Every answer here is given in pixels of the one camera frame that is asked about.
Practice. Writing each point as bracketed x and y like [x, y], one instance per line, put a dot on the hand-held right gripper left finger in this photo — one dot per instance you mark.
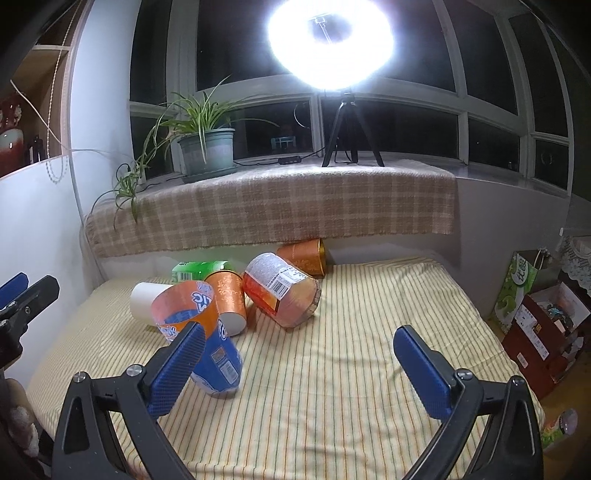
[178, 369]

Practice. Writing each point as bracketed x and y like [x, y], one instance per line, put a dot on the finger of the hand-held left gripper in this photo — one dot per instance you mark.
[37, 293]
[14, 284]

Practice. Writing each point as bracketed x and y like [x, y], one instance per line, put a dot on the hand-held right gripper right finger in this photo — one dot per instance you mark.
[422, 374]

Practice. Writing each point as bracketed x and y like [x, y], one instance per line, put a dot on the blue and orange cup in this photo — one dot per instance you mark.
[217, 355]

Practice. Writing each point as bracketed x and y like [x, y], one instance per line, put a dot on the person's left forearm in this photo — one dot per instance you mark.
[21, 420]

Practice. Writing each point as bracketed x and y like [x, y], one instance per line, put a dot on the white cup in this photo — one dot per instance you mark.
[143, 300]

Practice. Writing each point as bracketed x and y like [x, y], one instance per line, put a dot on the orange patterned paper cup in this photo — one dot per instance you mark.
[228, 295]

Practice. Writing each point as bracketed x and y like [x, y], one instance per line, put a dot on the orange barcode noodle cup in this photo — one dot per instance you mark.
[277, 290]

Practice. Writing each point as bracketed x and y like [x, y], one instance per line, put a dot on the green printed cup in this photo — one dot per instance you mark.
[558, 429]

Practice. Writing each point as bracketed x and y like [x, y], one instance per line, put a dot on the shiny orange cup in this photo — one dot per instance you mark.
[302, 258]

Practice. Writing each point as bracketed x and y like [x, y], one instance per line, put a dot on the white board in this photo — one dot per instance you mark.
[41, 221]

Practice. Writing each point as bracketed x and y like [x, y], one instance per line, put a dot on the striped yellow bed sheet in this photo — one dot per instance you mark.
[323, 369]

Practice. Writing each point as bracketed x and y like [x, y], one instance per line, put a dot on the red cardboard box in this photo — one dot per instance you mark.
[531, 341]

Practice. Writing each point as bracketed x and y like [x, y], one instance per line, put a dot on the green tissue pack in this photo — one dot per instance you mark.
[515, 295]

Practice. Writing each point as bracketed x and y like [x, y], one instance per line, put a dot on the red and white vase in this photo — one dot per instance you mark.
[10, 150]

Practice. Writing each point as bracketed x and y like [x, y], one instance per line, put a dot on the plaid beige blanket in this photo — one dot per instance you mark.
[277, 207]

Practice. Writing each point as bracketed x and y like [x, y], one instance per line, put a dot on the white lace cloth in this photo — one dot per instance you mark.
[577, 263]

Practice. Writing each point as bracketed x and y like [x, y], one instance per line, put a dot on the flower pot saucer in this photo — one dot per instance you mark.
[221, 172]

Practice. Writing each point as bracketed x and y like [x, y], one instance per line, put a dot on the wooden shelf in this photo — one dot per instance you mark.
[46, 78]

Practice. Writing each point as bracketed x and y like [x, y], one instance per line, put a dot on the grey-green flower pot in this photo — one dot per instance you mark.
[207, 150]

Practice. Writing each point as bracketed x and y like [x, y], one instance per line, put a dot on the spider plant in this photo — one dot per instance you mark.
[196, 108]

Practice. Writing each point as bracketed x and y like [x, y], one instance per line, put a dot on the black tripod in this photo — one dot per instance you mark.
[345, 110]

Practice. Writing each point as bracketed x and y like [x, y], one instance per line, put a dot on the white window frame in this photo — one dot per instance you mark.
[461, 108]

